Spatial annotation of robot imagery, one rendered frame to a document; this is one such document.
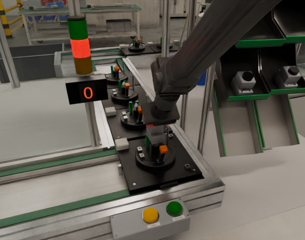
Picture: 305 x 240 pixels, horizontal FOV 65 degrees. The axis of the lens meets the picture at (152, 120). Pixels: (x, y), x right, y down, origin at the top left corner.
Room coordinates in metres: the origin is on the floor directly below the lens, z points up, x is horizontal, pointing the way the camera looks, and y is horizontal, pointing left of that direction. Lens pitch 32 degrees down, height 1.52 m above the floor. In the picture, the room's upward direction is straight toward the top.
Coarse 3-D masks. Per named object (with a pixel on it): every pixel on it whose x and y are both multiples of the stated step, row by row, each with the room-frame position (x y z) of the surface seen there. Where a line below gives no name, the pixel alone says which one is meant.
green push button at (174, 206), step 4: (168, 204) 0.45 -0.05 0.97; (172, 204) 0.45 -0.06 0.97; (176, 204) 0.45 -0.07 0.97; (180, 204) 0.45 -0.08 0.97; (168, 208) 0.43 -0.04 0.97; (172, 208) 0.43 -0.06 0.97; (176, 208) 0.43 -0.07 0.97; (180, 208) 0.43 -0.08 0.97; (172, 212) 0.42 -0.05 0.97; (176, 212) 0.42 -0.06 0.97; (180, 212) 0.43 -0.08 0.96
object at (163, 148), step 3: (159, 144) 0.60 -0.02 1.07; (162, 144) 0.60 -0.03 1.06; (159, 147) 0.59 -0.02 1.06; (162, 147) 0.57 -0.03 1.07; (165, 147) 0.57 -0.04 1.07; (162, 150) 0.56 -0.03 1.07; (165, 150) 0.56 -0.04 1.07; (159, 153) 0.59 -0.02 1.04; (162, 153) 0.57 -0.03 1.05; (159, 156) 0.59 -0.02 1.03; (162, 156) 0.58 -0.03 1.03; (159, 159) 0.59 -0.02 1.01; (162, 159) 0.59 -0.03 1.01
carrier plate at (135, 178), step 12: (132, 144) 0.72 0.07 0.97; (180, 144) 0.72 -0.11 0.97; (120, 156) 0.65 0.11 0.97; (132, 156) 0.65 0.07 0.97; (180, 156) 0.65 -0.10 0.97; (132, 168) 0.59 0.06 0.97; (168, 168) 0.59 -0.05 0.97; (180, 168) 0.59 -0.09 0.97; (192, 168) 0.59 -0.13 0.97; (132, 180) 0.54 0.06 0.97; (144, 180) 0.54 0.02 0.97; (156, 180) 0.54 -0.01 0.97; (168, 180) 0.54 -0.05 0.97; (180, 180) 0.55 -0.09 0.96; (132, 192) 0.50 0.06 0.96
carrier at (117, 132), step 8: (136, 104) 0.89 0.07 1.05; (112, 112) 0.93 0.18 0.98; (120, 112) 0.96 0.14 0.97; (128, 112) 0.93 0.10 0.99; (136, 112) 0.88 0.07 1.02; (112, 120) 0.89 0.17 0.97; (120, 120) 0.87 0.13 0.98; (128, 120) 0.86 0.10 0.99; (136, 120) 0.86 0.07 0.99; (112, 128) 0.83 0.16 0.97; (120, 128) 0.83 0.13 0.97; (128, 128) 0.83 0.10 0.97; (136, 128) 0.82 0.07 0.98; (144, 128) 0.83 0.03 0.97; (112, 136) 0.78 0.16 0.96; (120, 136) 0.77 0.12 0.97; (128, 136) 0.77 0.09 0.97; (136, 136) 0.77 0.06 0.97; (144, 136) 0.78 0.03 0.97
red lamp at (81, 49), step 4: (72, 40) 0.68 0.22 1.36; (76, 40) 0.68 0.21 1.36; (80, 40) 0.68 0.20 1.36; (84, 40) 0.69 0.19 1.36; (88, 40) 0.70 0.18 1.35; (72, 44) 0.68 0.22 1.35; (76, 44) 0.68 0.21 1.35; (80, 44) 0.68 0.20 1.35; (84, 44) 0.68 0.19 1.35; (88, 44) 0.70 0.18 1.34; (72, 48) 0.69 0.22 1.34; (76, 48) 0.68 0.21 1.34; (80, 48) 0.68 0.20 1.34; (84, 48) 0.68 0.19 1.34; (88, 48) 0.69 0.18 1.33; (72, 52) 0.69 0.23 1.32; (76, 52) 0.68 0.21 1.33; (80, 52) 0.68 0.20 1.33; (84, 52) 0.68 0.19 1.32; (88, 52) 0.69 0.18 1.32; (76, 56) 0.68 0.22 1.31; (80, 56) 0.68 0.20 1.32; (84, 56) 0.68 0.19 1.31; (88, 56) 0.69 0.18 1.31
